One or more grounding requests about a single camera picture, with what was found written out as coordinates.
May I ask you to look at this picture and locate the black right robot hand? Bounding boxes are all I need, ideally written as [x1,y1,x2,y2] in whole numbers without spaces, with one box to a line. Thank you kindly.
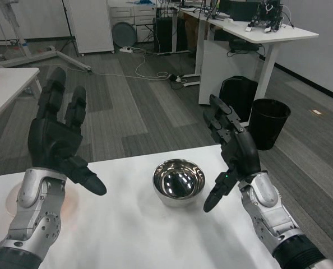
[202,94,262,213]

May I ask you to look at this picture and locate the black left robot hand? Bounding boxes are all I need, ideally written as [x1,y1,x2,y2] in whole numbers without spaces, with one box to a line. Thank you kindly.
[27,67,108,196]

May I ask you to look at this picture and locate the shiny metal bowl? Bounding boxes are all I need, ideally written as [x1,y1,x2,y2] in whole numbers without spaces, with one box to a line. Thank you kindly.
[152,159,206,208]

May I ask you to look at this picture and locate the black trash bin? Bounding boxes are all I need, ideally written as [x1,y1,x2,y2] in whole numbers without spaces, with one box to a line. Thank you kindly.
[249,98,292,151]

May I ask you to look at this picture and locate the black backpack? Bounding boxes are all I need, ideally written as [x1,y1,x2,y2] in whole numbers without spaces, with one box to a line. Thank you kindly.
[220,75,259,123]

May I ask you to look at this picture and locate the white side table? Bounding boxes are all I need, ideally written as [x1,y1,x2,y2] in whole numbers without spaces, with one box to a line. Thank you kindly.
[0,67,43,161]

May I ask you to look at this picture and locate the white standing desk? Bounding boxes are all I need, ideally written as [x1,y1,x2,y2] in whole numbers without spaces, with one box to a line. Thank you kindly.
[171,0,320,105]

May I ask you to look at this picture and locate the black power strip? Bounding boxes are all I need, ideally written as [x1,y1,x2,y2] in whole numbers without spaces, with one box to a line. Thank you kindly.
[168,73,188,84]

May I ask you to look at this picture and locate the black tripod stand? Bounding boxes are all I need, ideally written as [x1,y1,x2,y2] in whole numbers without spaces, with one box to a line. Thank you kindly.
[61,15,80,54]

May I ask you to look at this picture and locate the black under-desk device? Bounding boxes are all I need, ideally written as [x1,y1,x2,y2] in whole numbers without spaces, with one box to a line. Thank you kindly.
[228,39,261,53]

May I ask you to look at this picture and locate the white tall cabinet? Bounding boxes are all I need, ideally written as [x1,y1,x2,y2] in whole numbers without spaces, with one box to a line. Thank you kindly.
[62,0,115,57]

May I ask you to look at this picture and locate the grey round tray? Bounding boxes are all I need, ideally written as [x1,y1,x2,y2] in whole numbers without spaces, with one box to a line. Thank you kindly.
[111,21,137,48]

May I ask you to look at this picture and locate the black box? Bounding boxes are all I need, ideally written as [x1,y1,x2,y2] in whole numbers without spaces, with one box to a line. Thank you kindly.
[229,0,261,22]

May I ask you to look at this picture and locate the black computer tower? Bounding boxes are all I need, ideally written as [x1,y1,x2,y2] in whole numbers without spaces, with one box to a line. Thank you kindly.
[152,16,188,54]

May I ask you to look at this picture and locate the white drawer unit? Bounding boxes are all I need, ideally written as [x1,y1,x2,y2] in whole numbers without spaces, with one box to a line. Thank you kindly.
[109,3,158,43]

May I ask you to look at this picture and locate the white metal gantry frame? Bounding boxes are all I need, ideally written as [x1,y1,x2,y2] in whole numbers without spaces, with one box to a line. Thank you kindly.
[0,0,93,75]

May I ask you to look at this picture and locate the white floor cable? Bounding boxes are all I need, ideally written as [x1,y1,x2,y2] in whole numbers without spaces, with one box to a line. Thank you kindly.
[90,47,170,81]

